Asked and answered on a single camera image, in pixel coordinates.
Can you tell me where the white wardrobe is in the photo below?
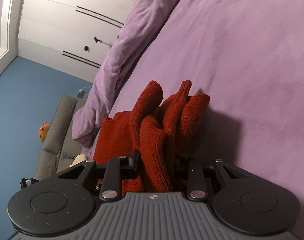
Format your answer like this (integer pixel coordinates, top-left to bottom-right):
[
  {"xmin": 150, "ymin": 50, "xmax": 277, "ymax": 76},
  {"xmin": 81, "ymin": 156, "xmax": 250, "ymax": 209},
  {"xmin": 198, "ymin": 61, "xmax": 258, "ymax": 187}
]
[{"xmin": 18, "ymin": 0, "xmax": 135, "ymax": 82}]

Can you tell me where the purple duvet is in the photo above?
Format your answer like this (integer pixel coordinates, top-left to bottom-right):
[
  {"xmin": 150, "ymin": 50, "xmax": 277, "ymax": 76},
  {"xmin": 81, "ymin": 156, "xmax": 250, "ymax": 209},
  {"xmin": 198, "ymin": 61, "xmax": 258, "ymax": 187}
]
[{"xmin": 72, "ymin": 0, "xmax": 179, "ymax": 148}]

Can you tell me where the orange plush toy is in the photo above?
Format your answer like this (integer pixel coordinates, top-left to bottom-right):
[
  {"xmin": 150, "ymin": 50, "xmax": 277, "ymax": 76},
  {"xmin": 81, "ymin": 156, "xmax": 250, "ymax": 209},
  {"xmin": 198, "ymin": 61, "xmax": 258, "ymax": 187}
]
[{"xmin": 38, "ymin": 124, "xmax": 50, "ymax": 142}]

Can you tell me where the white wall charger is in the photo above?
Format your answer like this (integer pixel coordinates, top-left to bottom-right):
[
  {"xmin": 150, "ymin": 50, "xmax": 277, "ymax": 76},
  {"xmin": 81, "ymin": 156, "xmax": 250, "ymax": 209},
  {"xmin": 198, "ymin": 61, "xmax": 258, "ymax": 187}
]
[{"xmin": 77, "ymin": 86, "xmax": 92, "ymax": 99}]

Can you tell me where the purple bed sheet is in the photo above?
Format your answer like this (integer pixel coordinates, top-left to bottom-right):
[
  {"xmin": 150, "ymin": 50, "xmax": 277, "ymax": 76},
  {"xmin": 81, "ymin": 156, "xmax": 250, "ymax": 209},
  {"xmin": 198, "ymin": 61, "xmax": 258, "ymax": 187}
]
[{"xmin": 108, "ymin": 0, "xmax": 304, "ymax": 239}]

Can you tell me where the pink plush toy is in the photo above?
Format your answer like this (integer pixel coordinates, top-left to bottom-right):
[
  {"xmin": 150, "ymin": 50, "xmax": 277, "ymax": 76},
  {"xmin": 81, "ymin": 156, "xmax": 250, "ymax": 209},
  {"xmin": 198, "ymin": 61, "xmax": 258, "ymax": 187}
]
[{"xmin": 69, "ymin": 154, "xmax": 88, "ymax": 167}]

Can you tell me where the red knit cardigan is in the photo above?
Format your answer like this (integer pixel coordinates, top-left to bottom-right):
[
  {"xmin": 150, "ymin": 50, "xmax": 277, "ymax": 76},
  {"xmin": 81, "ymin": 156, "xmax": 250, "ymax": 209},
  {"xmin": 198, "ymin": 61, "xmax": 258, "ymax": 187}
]
[{"xmin": 93, "ymin": 80, "xmax": 210, "ymax": 192}]

